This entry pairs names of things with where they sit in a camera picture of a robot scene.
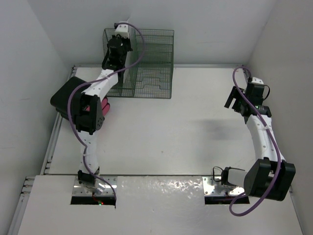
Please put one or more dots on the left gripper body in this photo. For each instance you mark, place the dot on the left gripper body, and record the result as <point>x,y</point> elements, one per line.
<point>125,43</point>

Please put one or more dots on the white paper sheet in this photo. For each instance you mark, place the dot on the white paper sheet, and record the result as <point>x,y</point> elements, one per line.
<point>134,52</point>

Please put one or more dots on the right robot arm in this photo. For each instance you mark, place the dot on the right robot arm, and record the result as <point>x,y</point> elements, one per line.
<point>270,166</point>

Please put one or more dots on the green wire mesh organizer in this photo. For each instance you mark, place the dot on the green wire mesh organizer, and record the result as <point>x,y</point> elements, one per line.
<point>152,76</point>

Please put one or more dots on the white front cover board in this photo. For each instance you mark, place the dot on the white front cover board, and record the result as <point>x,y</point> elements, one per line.
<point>148,206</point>

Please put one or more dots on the black pink drawer unit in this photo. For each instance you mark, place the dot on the black pink drawer unit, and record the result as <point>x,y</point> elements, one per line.
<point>63,98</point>

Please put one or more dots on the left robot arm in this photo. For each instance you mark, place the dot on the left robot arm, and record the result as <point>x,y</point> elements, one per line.
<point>86,131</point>

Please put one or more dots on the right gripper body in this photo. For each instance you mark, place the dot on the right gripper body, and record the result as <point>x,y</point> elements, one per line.
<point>237,104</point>

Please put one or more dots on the aluminium table edge rail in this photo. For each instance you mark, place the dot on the aluminium table edge rail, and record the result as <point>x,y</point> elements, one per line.
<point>72,72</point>

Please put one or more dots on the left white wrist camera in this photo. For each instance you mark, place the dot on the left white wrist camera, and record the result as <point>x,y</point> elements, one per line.
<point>122,30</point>

